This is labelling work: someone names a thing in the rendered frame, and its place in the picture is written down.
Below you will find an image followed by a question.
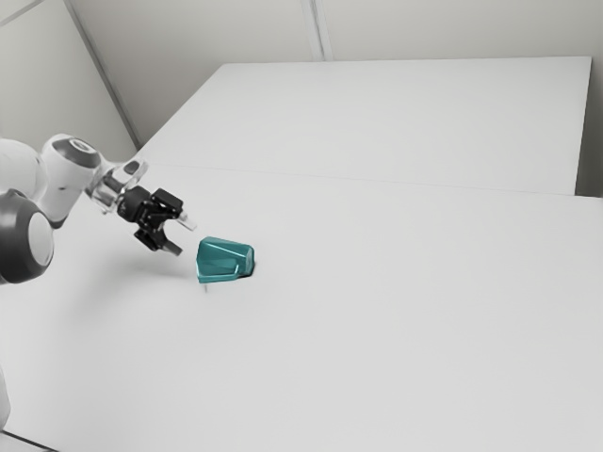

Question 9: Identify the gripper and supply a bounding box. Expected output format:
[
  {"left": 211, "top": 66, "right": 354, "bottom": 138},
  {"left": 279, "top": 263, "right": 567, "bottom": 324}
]
[{"left": 116, "top": 186, "right": 198, "bottom": 257}]

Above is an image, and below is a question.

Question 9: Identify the teal faceted mug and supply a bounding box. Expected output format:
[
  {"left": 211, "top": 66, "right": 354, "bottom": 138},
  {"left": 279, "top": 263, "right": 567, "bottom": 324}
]
[{"left": 195, "top": 235, "right": 257, "bottom": 284}]

